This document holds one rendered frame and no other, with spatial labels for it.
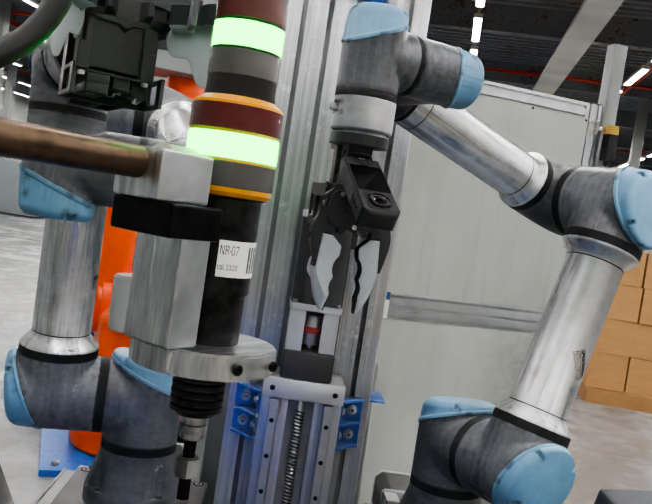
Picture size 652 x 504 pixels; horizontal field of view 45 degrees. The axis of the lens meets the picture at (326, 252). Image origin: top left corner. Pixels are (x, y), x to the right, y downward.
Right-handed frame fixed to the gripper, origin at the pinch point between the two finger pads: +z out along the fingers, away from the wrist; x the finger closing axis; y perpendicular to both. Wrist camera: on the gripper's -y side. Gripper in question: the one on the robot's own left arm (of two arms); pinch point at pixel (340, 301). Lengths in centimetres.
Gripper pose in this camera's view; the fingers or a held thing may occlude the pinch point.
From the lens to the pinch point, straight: 94.2
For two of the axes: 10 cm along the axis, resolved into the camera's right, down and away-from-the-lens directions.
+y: -3.0, -1.0, 9.5
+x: -9.4, -1.2, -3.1
